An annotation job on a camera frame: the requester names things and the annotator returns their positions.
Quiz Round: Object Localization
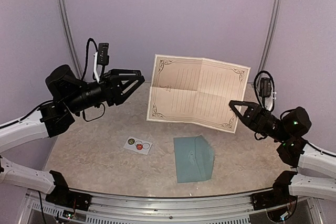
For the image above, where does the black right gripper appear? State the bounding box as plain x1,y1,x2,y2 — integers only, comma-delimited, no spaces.
229,100,290,143

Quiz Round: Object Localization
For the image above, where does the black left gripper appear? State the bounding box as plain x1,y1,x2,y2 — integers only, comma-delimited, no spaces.
65,68,144,113

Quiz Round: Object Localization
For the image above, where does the beige lined letter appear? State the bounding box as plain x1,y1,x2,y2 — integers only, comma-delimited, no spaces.
146,54,250,133

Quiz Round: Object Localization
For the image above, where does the teal paper envelope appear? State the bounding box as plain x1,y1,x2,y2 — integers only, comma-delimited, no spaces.
174,135,215,183

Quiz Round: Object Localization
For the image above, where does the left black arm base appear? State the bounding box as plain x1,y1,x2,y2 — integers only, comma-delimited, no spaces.
45,189,92,211

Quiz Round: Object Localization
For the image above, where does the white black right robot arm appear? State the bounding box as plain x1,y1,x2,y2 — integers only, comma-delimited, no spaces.
229,100,335,210

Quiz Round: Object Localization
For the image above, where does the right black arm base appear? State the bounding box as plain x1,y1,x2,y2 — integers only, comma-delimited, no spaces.
251,189,297,211

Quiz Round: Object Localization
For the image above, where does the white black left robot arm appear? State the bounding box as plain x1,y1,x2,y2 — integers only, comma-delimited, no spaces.
1,65,144,206

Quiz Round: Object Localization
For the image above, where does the white sticker sheet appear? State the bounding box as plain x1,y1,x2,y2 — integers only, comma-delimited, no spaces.
123,136,153,155

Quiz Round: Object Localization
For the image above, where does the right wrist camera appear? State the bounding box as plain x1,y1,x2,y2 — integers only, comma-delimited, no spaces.
259,77,272,98

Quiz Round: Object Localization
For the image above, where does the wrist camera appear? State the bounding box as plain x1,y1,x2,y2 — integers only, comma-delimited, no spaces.
97,42,109,66
259,77,272,98

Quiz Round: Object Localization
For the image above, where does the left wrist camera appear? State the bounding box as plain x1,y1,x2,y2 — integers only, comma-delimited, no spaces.
97,42,109,66

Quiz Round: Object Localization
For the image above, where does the left aluminium frame post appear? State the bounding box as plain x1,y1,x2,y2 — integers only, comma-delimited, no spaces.
57,0,82,77

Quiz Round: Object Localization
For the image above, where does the aluminium frame post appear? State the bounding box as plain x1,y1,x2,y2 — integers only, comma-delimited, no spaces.
258,0,281,72
57,0,82,77

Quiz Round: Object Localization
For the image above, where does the aluminium front rail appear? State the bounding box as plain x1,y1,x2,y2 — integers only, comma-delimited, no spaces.
25,186,316,224

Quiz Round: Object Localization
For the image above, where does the right aluminium frame post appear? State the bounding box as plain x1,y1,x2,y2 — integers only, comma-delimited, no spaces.
258,0,281,72

